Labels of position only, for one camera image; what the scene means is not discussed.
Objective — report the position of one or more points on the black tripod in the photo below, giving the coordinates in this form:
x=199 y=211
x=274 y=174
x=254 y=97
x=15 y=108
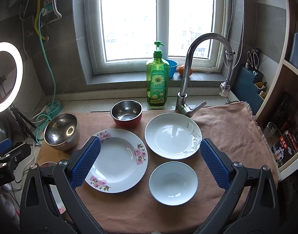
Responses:
x=23 y=122

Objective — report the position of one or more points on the white ring light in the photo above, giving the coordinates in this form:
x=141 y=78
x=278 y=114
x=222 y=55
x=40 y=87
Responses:
x=13 y=51

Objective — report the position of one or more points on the green dish soap bottle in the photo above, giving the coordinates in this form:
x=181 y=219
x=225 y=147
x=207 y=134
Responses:
x=157 y=77

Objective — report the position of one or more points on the white plate grey leaf pattern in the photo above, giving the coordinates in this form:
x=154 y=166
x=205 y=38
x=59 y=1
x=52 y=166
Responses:
x=173 y=136

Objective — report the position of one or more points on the small white ceramic bowl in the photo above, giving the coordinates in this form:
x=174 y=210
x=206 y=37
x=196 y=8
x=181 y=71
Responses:
x=173 y=183

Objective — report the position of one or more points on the floral pink white plate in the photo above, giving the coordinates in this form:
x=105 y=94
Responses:
x=121 y=164

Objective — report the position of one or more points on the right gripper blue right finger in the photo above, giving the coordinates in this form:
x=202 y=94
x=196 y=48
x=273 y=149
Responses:
x=217 y=162

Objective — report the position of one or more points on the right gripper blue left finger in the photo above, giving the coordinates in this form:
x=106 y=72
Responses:
x=82 y=160

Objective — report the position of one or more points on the large stainless steel bowl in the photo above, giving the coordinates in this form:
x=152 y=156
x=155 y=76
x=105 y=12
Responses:
x=62 y=132

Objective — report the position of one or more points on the blue utensil holder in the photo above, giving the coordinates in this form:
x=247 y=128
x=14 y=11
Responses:
x=248 y=87

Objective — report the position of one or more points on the orange fruit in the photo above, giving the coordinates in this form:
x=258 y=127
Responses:
x=181 y=70

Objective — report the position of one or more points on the teal cable reel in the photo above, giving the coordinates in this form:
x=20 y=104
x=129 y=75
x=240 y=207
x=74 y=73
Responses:
x=53 y=109

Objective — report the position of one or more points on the window frame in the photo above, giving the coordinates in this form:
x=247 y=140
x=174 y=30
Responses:
x=117 y=37

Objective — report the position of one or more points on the red steel-lined bowl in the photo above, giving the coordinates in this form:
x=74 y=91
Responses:
x=126 y=113

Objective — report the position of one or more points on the wooden shelf unit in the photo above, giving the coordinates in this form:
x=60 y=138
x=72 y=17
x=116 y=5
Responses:
x=281 y=104

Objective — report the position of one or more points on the scissors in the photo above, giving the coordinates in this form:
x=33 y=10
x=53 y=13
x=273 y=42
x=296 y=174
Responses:
x=252 y=62

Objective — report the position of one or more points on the blue plastic cup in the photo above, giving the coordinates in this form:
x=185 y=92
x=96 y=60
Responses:
x=173 y=67

